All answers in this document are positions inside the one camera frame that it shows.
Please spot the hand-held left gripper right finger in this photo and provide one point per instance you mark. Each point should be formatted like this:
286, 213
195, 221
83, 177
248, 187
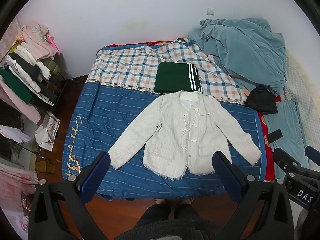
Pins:
226, 177

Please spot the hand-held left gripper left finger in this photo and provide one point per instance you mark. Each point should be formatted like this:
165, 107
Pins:
96, 177

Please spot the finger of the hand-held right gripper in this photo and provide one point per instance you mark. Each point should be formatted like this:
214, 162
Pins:
285, 158
313, 153

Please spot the white tweed jacket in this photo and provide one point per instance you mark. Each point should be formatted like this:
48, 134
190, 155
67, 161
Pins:
170, 135

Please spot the black metal clothes rack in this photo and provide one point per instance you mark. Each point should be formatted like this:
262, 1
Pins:
63, 90

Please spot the pile of hanging clothes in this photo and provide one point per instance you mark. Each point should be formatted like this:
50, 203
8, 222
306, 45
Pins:
30, 62

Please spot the black phone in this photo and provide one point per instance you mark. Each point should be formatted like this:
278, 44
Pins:
275, 135

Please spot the teal pillow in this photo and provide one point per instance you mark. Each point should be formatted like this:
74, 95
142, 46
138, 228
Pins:
287, 122

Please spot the brown cardboard box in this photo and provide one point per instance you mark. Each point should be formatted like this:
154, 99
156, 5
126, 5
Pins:
45, 166

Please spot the black bag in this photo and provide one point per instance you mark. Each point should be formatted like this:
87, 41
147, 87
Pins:
262, 101

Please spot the white paper bag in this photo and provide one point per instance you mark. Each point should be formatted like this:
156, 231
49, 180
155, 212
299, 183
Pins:
47, 132

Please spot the white quilted blanket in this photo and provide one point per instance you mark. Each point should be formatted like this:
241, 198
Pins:
302, 87

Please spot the person's feet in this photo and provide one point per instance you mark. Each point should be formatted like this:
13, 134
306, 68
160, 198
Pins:
160, 201

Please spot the blue and plaid bed cover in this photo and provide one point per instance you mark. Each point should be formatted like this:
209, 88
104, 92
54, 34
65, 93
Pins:
112, 105

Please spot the pink floral cloth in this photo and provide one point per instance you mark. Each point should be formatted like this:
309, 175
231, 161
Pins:
15, 182

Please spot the white cloth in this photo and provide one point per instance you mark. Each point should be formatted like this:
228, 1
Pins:
13, 133

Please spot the pink fuzzy cloth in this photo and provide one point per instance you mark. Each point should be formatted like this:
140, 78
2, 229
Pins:
22, 110

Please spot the green pants with white stripes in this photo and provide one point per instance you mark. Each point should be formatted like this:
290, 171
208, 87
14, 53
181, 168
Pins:
172, 77

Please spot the teal blanket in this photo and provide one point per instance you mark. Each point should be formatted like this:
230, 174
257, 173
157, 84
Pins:
245, 52

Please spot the white wall socket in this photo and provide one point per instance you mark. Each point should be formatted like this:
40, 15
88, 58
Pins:
210, 11

